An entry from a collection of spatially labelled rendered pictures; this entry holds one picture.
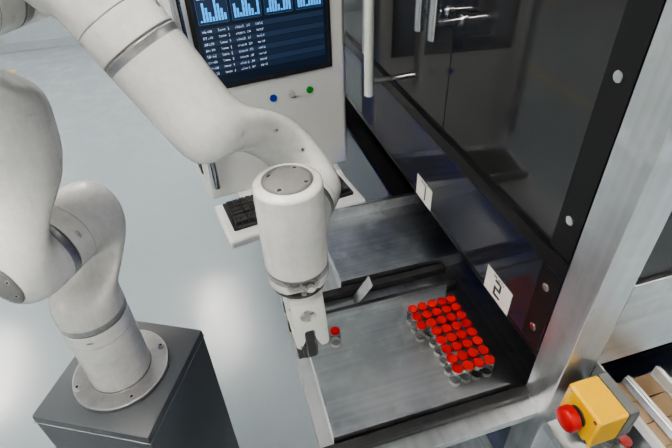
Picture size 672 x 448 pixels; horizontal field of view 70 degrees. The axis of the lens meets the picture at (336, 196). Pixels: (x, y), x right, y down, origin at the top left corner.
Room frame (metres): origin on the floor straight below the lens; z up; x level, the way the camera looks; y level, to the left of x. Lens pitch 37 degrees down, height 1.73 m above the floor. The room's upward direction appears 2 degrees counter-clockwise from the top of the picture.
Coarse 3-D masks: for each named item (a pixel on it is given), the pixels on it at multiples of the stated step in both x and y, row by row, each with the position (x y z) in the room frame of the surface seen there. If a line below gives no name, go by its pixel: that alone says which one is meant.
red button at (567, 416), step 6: (558, 408) 0.39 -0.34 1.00; (564, 408) 0.39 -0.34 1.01; (570, 408) 0.39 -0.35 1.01; (558, 414) 0.39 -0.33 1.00; (564, 414) 0.38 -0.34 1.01; (570, 414) 0.38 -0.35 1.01; (576, 414) 0.38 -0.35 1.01; (558, 420) 0.38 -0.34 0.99; (564, 420) 0.37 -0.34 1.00; (570, 420) 0.37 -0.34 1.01; (576, 420) 0.37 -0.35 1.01; (564, 426) 0.37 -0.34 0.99; (570, 426) 0.36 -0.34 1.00; (576, 426) 0.36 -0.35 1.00; (570, 432) 0.36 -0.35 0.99
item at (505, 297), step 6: (492, 270) 0.65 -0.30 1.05; (486, 276) 0.67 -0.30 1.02; (492, 276) 0.65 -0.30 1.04; (486, 282) 0.66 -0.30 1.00; (492, 282) 0.64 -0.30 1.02; (486, 288) 0.66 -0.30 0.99; (492, 288) 0.64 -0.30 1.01; (498, 288) 0.62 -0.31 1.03; (504, 288) 0.61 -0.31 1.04; (492, 294) 0.64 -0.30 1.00; (498, 294) 0.62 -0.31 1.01; (504, 294) 0.61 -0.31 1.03; (510, 294) 0.59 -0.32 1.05; (504, 300) 0.60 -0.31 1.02; (510, 300) 0.59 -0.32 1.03; (504, 306) 0.60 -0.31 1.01; (504, 312) 0.59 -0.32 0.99
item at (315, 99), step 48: (192, 0) 1.27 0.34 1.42; (240, 0) 1.32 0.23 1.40; (288, 0) 1.38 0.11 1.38; (336, 0) 1.44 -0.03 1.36; (240, 48) 1.31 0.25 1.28; (288, 48) 1.37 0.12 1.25; (336, 48) 1.44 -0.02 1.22; (240, 96) 1.31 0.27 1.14; (288, 96) 1.37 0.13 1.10; (336, 96) 1.43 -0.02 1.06; (336, 144) 1.43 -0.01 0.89
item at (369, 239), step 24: (336, 216) 1.03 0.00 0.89; (360, 216) 1.04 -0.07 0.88; (384, 216) 1.03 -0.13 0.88; (408, 216) 1.03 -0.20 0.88; (432, 216) 1.02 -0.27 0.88; (336, 240) 0.94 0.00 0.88; (360, 240) 0.94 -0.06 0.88; (384, 240) 0.93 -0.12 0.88; (408, 240) 0.93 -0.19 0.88; (432, 240) 0.93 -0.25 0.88; (336, 264) 0.85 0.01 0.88; (360, 264) 0.85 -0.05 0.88; (384, 264) 0.85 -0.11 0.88; (408, 264) 0.81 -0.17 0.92; (432, 264) 0.82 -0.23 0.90
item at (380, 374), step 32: (352, 320) 0.68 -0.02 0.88; (384, 320) 0.67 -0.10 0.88; (320, 352) 0.60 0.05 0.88; (352, 352) 0.60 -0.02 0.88; (384, 352) 0.59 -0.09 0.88; (416, 352) 0.59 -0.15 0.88; (320, 384) 0.51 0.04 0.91; (352, 384) 0.52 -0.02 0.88; (384, 384) 0.52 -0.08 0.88; (416, 384) 0.52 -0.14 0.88; (448, 384) 0.52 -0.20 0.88; (480, 384) 0.51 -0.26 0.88; (352, 416) 0.46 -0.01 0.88; (384, 416) 0.46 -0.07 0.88; (416, 416) 0.44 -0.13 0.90
